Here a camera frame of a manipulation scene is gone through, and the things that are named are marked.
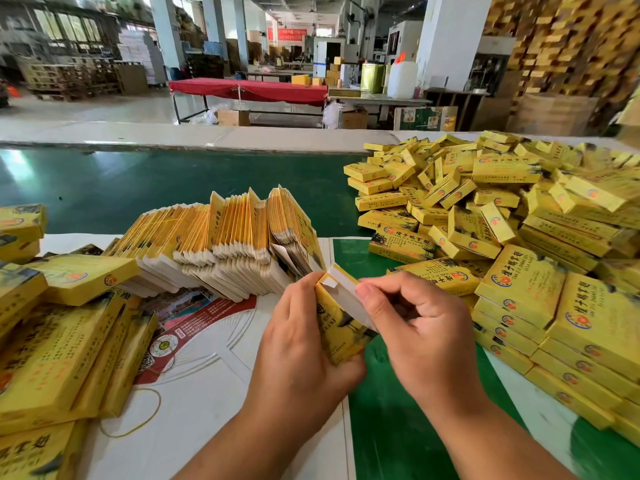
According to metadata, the person's left hand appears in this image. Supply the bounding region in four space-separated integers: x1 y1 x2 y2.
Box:
244 272 368 446

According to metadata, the person's right hand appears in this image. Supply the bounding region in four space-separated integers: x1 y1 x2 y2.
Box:
355 271 494 421

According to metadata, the yellow folding carton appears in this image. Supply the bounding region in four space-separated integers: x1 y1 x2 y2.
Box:
314 264 378 366

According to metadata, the person's left forearm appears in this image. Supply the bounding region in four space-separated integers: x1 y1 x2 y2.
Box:
172 406 347 480

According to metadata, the person's right forearm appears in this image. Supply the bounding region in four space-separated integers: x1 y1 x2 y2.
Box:
419 395 577 480

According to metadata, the white printed cardboard sheet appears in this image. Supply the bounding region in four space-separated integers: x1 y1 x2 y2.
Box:
40 234 357 480

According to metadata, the large pile of yellow boxes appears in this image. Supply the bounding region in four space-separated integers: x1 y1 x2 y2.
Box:
343 131 640 448

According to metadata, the stack of flat yellow cartons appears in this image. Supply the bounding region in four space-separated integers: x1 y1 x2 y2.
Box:
102 186 327 303

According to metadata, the green printed carton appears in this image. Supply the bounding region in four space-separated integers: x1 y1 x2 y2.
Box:
393 106 459 132

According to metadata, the white plastic bag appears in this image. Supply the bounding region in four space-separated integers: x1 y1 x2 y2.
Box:
322 100 346 130
204 104 232 126

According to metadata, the grey metal table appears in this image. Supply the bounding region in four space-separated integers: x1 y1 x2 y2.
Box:
327 93 434 121

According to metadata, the dark wooden table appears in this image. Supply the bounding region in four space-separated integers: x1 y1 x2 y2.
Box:
424 88 490 131

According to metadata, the yellow rubber band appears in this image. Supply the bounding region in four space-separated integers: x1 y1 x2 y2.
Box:
99 387 162 439

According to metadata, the white plastic jerrycan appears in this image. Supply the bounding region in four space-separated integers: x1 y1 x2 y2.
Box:
386 61 419 100

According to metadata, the yellow-green metal can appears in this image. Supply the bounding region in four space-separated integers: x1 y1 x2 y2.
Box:
360 63 386 94

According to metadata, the large brown cardboard box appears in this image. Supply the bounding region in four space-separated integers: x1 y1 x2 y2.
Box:
506 93 600 137

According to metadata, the white cabinet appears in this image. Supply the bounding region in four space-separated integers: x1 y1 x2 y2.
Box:
313 37 361 78

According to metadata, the table with red cloth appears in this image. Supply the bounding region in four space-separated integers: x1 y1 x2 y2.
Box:
168 77 330 125

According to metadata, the white machine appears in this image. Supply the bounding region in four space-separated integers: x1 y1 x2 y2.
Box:
387 21 424 65

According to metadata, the green conveyor belt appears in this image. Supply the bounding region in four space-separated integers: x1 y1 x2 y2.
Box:
0 146 372 239

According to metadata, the small pile of yellow boxes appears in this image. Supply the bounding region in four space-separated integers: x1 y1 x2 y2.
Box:
0 204 161 480

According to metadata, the tall stack of wooden pallets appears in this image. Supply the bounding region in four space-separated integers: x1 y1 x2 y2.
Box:
482 0 640 131

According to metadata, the stack of white boxes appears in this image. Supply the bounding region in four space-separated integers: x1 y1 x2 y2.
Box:
118 29 167 86

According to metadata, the low stack of wooden pallets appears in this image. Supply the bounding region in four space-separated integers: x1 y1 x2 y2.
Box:
16 56 122 102

